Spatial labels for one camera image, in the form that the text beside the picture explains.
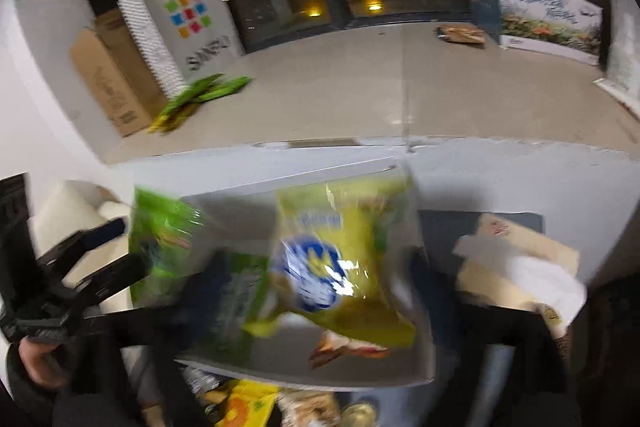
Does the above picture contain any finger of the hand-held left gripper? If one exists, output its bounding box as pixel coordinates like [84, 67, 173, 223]
[36, 216, 129, 270]
[62, 253, 149, 310]

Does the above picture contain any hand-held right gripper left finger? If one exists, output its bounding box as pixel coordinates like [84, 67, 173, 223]
[85, 249, 236, 427]

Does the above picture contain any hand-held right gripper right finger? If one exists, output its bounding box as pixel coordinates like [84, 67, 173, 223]
[407, 251, 581, 427]

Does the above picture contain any pile of mixed snack packets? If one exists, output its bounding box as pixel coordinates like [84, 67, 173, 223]
[128, 186, 392, 369]

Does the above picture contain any white cardboard box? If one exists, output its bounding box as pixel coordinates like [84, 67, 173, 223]
[174, 166, 437, 389]

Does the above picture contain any yellow green snack packet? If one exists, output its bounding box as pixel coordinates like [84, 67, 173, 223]
[240, 176, 419, 349]

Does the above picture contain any person's left hand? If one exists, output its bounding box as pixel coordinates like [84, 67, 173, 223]
[5, 336, 72, 390]

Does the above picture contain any beige tissue pack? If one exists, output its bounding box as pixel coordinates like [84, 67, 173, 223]
[452, 212, 588, 325]

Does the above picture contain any yellow packet with orange flower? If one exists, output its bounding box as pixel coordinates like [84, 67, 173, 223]
[214, 381, 282, 427]

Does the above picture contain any brown cardboard box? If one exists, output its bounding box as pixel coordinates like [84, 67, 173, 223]
[69, 8, 172, 138]

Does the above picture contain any beige snack packet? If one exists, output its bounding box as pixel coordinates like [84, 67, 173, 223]
[277, 389, 342, 427]

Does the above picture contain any pile of green sachets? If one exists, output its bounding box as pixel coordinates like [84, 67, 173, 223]
[147, 74, 254, 134]

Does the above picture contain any beige stone window sill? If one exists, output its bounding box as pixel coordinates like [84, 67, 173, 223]
[102, 23, 640, 166]

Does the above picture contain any white shopping bag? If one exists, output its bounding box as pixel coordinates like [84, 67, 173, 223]
[117, 0, 247, 96]

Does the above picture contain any orange snack packet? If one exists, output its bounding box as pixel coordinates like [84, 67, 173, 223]
[435, 24, 486, 48]

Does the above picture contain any printed long tissue box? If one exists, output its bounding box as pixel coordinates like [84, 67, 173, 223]
[466, 0, 604, 66]

